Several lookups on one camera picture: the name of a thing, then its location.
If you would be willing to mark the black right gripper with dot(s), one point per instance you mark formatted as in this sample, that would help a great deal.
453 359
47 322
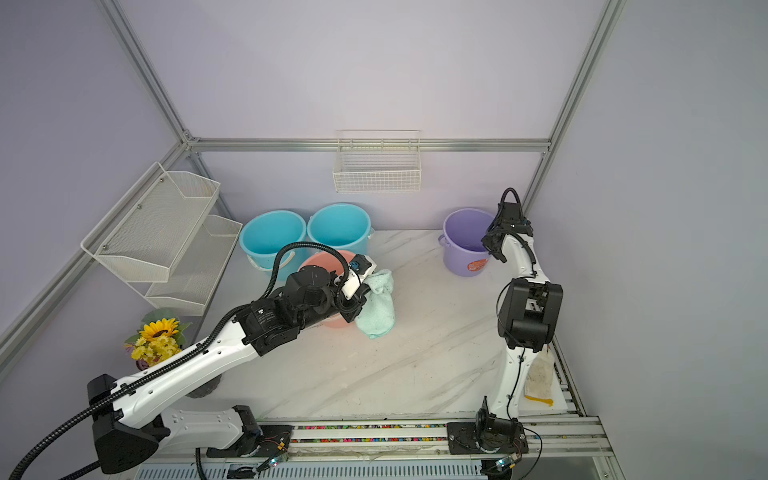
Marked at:
487 241

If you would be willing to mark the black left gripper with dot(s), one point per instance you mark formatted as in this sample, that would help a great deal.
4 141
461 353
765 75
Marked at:
354 304

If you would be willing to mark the pink plastic bucket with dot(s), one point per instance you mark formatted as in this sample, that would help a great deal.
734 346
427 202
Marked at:
331 264

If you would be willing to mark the purple plastic bucket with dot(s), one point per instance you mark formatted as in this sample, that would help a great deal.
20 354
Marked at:
461 239

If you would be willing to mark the mint green microfibre cloth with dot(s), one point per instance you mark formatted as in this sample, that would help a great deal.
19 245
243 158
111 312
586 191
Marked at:
377 318

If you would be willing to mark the teal bucket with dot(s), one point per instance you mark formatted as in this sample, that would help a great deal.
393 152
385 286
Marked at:
342 226

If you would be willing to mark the teal bucket being wiped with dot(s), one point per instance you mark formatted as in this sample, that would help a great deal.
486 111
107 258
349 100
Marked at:
263 237

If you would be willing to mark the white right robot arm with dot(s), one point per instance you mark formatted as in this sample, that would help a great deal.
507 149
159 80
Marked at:
527 312

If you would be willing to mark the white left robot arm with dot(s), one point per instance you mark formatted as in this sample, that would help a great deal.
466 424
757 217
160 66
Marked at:
139 418

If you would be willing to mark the sunflower bouquet in vase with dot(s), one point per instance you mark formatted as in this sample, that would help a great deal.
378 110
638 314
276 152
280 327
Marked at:
160 337

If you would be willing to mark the white two-tier mesh shelf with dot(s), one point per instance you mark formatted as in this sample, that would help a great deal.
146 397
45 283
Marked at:
165 242

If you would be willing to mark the white work glove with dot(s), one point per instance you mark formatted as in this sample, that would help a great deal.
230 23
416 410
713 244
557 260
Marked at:
540 377

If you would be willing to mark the white wire wall basket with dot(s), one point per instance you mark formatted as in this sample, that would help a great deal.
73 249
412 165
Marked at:
377 161

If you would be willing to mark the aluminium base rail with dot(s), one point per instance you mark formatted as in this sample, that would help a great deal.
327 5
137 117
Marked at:
554 447

